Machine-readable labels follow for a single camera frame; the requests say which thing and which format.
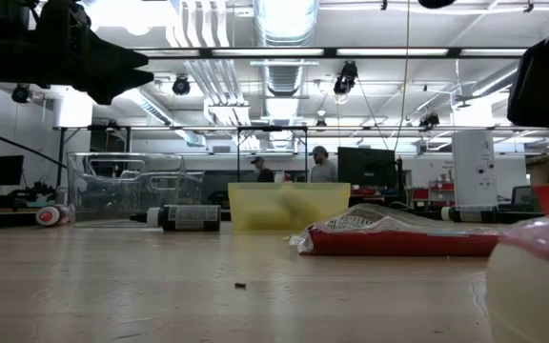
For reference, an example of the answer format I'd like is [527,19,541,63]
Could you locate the small black monitor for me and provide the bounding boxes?
[0,154,26,188]

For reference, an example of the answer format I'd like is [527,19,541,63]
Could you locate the pink frosted donut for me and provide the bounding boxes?
[485,212,549,343]

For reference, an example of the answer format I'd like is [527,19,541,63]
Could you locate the yellow plastic bin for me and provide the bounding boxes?
[227,181,353,233]

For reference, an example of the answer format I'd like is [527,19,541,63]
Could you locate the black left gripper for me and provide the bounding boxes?
[0,0,155,106]

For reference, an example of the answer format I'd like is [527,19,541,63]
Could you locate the white round pillar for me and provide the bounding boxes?
[451,130,499,207]

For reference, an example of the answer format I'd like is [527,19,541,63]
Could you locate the black overhead frame bar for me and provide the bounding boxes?
[129,46,531,60]

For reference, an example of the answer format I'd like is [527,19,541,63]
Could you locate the black computer monitor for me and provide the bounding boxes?
[336,146,398,189]

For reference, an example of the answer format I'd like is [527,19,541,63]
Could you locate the red snack package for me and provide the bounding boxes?
[288,203,501,258]

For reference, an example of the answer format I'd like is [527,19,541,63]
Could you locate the person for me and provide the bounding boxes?
[250,155,276,184]
[309,145,339,184]

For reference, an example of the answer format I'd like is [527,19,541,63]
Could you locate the black aluminium table frame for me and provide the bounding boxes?
[0,122,542,231]

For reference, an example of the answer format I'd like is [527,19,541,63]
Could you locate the black ceiling camera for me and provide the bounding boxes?
[418,112,441,131]
[171,74,192,97]
[333,60,359,96]
[10,83,32,105]

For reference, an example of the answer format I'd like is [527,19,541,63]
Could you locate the clear plastic bin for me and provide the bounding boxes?
[66,151,205,226]

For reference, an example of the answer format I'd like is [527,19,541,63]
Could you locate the black bottle white cap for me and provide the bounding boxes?
[129,204,222,233]
[439,204,500,224]

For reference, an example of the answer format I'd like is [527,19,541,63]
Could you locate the black background rig frame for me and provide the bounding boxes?
[53,124,310,192]

